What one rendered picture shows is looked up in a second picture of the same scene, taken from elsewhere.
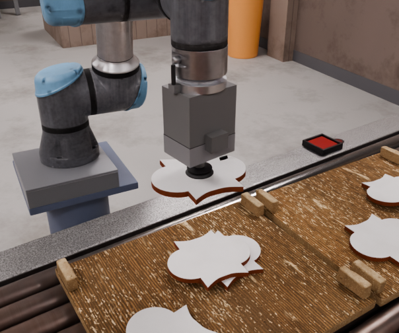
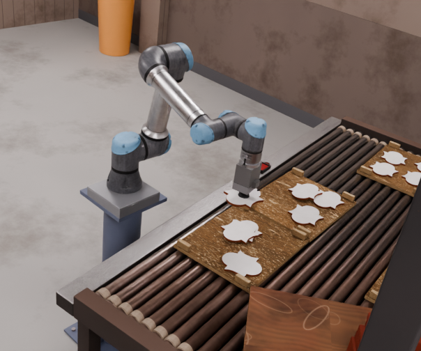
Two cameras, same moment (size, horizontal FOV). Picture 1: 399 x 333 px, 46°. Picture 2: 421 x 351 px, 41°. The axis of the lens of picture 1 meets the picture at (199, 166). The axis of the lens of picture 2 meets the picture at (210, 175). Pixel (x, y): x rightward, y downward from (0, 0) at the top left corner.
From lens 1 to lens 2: 1.48 m
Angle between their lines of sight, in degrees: 21
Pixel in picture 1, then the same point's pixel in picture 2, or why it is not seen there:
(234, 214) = (237, 210)
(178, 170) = (235, 195)
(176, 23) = (248, 145)
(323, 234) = (279, 216)
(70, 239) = (164, 231)
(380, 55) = (247, 61)
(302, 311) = (283, 247)
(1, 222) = not seen: outside the picture
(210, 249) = (238, 228)
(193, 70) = (252, 160)
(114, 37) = (163, 120)
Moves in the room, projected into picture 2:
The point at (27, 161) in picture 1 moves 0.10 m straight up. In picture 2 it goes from (102, 191) to (103, 170)
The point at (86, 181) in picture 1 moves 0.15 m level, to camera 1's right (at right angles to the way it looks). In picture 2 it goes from (146, 200) to (179, 197)
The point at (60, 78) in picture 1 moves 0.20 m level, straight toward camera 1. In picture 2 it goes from (133, 144) to (159, 167)
